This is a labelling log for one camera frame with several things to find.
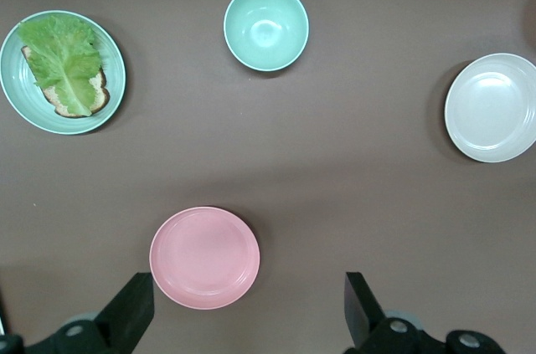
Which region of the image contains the beige plate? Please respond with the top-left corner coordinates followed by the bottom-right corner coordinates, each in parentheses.
top-left (443, 52), bottom-right (536, 164)

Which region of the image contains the pink plate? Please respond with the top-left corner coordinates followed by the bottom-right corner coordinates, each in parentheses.
top-left (148, 205), bottom-right (261, 311)

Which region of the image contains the brown table cover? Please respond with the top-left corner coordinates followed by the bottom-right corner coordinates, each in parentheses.
top-left (0, 0), bottom-right (536, 354)

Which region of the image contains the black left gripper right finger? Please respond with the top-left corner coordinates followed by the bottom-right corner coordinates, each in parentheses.
top-left (344, 271), bottom-right (510, 354)

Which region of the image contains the bread slice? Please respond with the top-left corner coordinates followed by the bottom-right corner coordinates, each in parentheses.
top-left (20, 44), bottom-right (111, 119)

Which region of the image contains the green bowl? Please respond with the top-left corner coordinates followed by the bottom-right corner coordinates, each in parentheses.
top-left (222, 0), bottom-right (311, 73)

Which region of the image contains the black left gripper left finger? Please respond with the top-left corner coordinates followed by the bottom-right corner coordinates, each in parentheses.
top-left (0, 272), bottom-right (155, 354)

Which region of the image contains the green plate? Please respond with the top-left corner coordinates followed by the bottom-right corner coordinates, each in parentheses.
top-left (0, 9), bottom-right (127, 136)

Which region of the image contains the green lettuce leaf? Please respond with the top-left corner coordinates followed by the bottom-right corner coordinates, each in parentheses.
top-left (16, 13), bottom-right (104, 117)

